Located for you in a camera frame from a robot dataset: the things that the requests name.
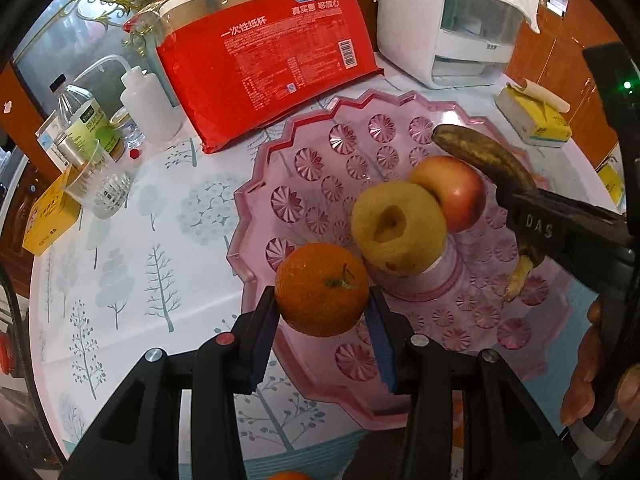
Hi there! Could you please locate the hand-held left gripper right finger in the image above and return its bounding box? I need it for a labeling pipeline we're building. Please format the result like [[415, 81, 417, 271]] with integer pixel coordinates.
[[364, 292, 581, 480]]

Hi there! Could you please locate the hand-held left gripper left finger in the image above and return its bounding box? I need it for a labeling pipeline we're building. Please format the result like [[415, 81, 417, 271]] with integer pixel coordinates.
[[59, 286, 281, 480]]

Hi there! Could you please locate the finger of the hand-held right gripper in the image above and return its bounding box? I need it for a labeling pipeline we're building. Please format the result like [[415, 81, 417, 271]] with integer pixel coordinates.
[[535, 187, 628, 233], [505, 194, 603, 293]]

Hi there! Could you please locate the large orange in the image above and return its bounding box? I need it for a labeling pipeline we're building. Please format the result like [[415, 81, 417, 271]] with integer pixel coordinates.
[[276, 243, 371, 337]]

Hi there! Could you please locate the overripe brown banana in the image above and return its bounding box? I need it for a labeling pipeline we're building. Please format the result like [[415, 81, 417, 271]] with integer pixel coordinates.
[[431, 125, 551, 303]]

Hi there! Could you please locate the pink plastic fruit tray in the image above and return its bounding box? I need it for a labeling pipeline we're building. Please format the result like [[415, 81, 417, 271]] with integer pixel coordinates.
[[227, 89, 576, 431]]

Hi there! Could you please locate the person's right hand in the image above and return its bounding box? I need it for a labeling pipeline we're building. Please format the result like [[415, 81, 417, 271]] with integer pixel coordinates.
[[560, 297, 640, 466]]

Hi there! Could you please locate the yellow packet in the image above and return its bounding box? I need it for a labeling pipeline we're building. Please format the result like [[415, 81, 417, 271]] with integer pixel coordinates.
[[597, 157, 626, 211]]

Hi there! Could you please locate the red apple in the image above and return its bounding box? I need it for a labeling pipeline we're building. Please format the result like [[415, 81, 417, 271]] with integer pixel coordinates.
[[409, 156, 487, 233]]

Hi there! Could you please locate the yellow tissue pack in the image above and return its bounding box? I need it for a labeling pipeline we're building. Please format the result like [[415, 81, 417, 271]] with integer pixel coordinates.
[[495, 80, 573, 148]]

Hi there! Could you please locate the yellow pear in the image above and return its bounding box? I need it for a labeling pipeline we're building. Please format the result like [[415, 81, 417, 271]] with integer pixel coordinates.
[[350, 180, 448, 277]]

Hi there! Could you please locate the wooden door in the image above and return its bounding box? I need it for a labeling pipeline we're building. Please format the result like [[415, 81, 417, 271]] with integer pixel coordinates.
[[505, 0, 621, 161]]

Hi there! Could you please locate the clear plastic measuring cup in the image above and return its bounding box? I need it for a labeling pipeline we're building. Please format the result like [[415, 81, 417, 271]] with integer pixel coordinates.
[[64, 137, 132, 220]]

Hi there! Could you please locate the yellow cardboard box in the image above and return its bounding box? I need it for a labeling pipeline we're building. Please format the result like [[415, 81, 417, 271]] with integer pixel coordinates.
[[22, 165, 83, 256]]

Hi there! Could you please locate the small clear jar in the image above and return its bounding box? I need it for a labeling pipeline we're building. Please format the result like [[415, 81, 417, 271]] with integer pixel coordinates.
[[107, 106, 147, 161]]

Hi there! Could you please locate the white countertop appliance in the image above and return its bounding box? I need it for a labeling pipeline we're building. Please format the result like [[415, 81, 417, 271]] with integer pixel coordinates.
[[374, 0, 538, 88]]

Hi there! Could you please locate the red plastic object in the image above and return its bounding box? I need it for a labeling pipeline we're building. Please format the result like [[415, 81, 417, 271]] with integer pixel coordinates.
[[0, 332, 16, 376]]

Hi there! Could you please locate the white squeeze wash bottle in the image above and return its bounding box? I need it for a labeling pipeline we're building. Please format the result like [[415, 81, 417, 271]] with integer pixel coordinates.
[[75, 55, 183, 143]]

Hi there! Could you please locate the clear bottle with green label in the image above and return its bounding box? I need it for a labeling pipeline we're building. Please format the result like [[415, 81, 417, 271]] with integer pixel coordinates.
[[49, 74, 123, 171]]

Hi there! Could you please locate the red paper cup pack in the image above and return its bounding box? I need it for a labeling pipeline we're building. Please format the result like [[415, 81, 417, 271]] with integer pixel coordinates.
[[122, 0, 383, 156]]

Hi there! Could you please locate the white blue carton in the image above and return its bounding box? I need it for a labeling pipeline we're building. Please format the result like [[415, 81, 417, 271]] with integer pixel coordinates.
[[35, 112, 66, 161]]

